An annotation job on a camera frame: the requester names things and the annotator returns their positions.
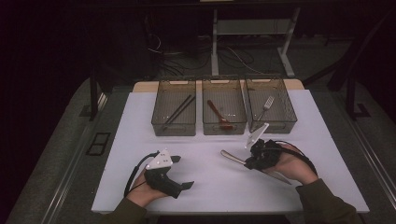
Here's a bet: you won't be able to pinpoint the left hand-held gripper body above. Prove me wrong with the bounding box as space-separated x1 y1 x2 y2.
143 147 184 200

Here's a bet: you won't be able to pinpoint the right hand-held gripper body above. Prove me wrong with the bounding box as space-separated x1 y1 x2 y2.
244 122 285 172

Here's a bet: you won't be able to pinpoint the steel table knife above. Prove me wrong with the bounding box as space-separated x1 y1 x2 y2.
219 149 293 187

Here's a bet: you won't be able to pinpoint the smoky clear plastic bin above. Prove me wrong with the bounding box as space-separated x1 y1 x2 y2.
201 77 248 136
150 78 197 137
245 77 299 134

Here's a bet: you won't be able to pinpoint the steel fork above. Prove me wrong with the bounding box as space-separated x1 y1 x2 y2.
256 95 276 122

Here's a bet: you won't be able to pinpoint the brown wooden spoon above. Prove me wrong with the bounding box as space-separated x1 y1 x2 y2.
206 99 234 132

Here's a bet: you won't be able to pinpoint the person's left hand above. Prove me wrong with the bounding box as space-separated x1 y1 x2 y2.
125 169 169 208

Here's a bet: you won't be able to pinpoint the person's right hand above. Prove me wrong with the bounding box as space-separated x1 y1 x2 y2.
263 145 319 187

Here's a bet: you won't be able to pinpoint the white table mat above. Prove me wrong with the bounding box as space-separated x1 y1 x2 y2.
91 89 371 216

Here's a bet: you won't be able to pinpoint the wooden table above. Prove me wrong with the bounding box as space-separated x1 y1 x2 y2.
133 78 305 93

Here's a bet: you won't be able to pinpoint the black metal stand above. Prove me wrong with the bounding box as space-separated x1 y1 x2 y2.
345 69 372 121

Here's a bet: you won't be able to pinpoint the white metal stand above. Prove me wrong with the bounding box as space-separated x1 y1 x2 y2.
210 7 302 78

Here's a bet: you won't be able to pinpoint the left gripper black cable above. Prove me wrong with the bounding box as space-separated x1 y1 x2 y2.
123 150 160 198

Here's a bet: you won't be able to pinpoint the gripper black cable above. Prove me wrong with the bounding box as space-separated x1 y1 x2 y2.
123 150 160 198
273 140 318 175

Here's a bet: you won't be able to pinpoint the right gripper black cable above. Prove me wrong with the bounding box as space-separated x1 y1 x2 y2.
273 140 318 175

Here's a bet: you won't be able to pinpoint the black floor frame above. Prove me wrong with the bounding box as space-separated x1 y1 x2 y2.
85 132 112 157

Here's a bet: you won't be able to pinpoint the white floor cable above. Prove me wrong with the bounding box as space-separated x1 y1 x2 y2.
227 46 267 76

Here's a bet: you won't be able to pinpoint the black floor cables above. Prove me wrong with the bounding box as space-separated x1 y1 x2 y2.
144 34 260 78

